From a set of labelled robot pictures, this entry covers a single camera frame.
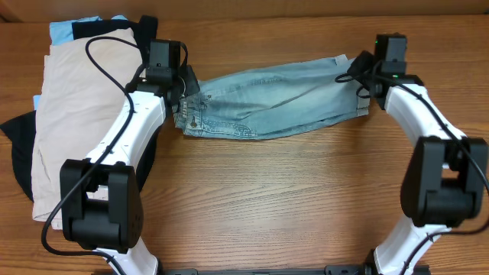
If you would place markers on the beige folded shorts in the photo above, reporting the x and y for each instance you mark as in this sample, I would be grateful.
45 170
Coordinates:
81 97

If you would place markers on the black garment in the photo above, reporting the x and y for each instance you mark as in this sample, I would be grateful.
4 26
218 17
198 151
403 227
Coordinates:
21 130

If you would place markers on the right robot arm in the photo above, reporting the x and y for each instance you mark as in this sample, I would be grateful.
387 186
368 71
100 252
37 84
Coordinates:
446 178

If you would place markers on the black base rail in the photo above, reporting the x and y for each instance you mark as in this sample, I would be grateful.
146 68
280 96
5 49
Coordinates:
260 272

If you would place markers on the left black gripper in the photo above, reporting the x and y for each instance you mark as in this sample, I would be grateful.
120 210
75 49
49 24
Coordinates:
191 82

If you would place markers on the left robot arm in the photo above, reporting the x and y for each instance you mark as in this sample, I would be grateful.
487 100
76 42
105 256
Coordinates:
100 202

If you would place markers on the light blue garment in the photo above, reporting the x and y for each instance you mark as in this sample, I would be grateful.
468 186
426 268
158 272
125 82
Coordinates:
62 31

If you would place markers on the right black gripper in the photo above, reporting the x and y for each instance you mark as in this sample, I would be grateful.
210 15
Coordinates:
363 64

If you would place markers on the light blue denim shorts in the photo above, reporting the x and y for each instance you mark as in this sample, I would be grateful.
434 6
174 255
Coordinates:
271 102

